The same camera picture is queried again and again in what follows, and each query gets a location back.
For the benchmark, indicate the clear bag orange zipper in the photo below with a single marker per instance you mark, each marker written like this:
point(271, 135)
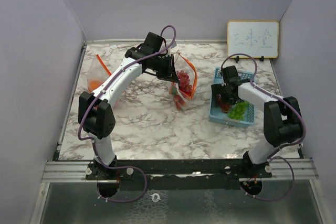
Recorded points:
point(100, 70)

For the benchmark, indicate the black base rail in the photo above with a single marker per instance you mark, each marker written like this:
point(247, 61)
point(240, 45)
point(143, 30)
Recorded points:
point(175, 174)

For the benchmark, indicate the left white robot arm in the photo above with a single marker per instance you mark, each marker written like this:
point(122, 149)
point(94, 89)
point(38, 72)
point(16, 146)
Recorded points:
point(95, 114)

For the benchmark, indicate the small framed whiteboard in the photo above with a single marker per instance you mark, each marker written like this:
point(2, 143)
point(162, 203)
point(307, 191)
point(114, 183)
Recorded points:
point(257, 38)

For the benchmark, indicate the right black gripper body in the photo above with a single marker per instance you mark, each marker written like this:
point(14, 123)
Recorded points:
point(222, 88)

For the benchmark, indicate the green grape bunch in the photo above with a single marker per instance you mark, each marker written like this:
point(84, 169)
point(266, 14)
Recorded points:
point(237, 112)

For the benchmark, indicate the purple grape bunch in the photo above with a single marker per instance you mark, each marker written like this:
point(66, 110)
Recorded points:
point(185, 84)

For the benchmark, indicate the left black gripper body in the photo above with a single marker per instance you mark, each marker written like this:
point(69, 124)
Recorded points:
point(161, 65)

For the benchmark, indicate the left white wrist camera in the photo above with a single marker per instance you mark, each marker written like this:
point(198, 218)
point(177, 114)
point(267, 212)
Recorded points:
point(170, 48)

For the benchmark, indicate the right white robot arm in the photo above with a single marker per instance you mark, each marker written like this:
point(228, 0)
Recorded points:
point(283, 124)

